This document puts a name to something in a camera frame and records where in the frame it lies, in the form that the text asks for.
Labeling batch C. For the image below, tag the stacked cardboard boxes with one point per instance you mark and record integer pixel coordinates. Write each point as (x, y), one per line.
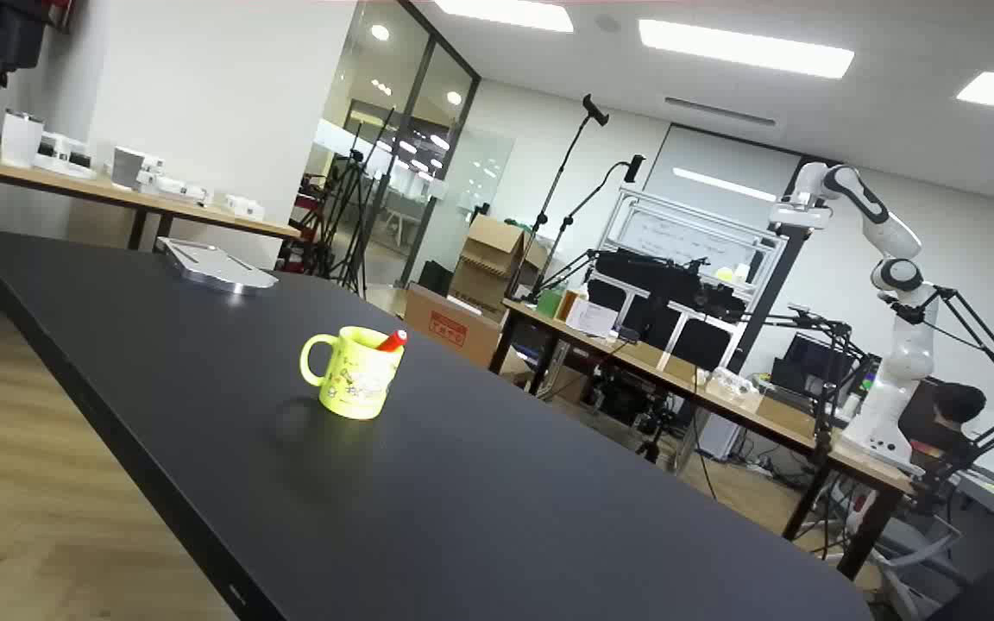
(489, 261)

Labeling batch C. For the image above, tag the cardboard box with red label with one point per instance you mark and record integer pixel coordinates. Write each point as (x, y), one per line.
(453, 326)

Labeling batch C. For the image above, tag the long wooden office desk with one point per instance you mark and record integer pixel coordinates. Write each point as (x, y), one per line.
(763, 416)

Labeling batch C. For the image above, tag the wooden side table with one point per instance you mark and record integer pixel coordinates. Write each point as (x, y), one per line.
(172, 210)

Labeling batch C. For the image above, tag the seated person in black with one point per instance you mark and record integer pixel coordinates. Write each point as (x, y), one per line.
(933, 417)

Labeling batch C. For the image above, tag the red marker pen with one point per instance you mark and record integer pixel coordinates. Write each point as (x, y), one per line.
(392, 341)

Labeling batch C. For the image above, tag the yellow-green ceramic mug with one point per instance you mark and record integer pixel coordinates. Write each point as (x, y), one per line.
(348, 369)

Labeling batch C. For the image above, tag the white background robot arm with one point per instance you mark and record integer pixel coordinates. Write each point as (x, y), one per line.
(904, 287)

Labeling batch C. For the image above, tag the silver metal mounting plate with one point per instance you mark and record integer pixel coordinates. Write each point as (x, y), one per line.
(213, 263)

